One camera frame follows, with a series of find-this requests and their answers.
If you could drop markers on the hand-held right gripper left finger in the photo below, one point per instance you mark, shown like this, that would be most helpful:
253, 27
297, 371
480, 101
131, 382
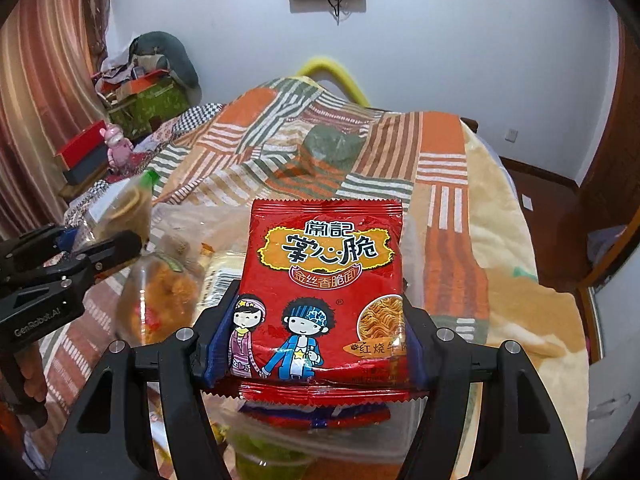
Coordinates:
217, 350

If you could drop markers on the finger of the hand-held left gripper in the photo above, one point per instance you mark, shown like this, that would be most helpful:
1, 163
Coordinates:
112, 252
45, 245

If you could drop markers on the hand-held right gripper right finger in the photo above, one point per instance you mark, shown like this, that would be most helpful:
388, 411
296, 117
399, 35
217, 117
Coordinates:
419, 340

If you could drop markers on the clear bag of brown snacks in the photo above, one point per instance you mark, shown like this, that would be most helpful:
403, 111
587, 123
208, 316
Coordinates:
122, 210

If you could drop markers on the red snack packet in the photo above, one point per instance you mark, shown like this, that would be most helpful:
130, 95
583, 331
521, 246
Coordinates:
315, 415
320, 290

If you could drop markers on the clear plastic container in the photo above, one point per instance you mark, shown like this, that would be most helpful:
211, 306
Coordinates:
320, 442

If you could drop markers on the clear bag of fried snacks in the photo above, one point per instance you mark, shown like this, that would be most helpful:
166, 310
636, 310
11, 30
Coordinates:
160, 295

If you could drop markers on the person's left hand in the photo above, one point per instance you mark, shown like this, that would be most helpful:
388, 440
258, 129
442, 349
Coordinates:
34, 377

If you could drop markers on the dark grey box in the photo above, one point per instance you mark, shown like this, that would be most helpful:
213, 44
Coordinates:
85, 172

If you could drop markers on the small yellow cracker packet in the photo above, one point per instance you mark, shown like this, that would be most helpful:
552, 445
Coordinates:
207, 249

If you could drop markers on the pink toy figure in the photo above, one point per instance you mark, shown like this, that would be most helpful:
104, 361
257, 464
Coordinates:
119, 150

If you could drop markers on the red box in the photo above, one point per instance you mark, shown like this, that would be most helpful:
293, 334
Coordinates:
80, 142

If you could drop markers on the red patterned cloth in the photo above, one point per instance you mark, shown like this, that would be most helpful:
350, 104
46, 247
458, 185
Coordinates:
145, 145

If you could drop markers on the green jelly cup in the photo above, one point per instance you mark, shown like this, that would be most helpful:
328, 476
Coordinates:
265, 460

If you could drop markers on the cream plush blanket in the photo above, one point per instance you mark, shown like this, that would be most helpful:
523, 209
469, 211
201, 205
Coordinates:
520, 260

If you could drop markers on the green patterned box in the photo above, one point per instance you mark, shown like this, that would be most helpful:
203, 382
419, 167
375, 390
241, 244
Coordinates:
160, 105

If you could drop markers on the striped orange curtain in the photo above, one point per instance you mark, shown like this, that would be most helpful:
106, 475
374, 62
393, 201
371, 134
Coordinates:
45, 85

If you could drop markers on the black white checkered cloth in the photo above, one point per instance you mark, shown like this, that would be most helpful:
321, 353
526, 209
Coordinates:
197, 114

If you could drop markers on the white paper scrap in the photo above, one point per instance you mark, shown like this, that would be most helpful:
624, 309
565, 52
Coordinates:
527, 201

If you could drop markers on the patchwork striped blanket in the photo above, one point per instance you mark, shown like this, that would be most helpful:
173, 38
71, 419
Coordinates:
310, 125

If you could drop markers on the white wall socket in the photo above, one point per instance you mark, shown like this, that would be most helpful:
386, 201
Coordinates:
511, 135

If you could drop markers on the yellow bed frame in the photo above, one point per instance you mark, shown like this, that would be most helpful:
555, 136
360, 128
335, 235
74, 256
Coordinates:
325, 65

